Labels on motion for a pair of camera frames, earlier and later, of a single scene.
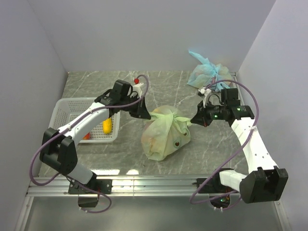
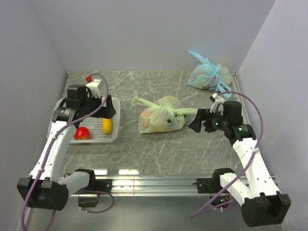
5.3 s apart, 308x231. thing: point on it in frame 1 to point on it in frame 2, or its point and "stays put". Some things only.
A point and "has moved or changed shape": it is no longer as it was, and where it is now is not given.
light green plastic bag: x=167 y=131 has moved or changed shape
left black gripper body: x=132 y=109 to x=90 y=104
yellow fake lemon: x=107 y=126 stays put
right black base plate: x=213 y=186 stays put
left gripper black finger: x=142 y=111 to x=109 y=111
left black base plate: x=105 y=186 stays put
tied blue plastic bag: x=213 y=76 stays put
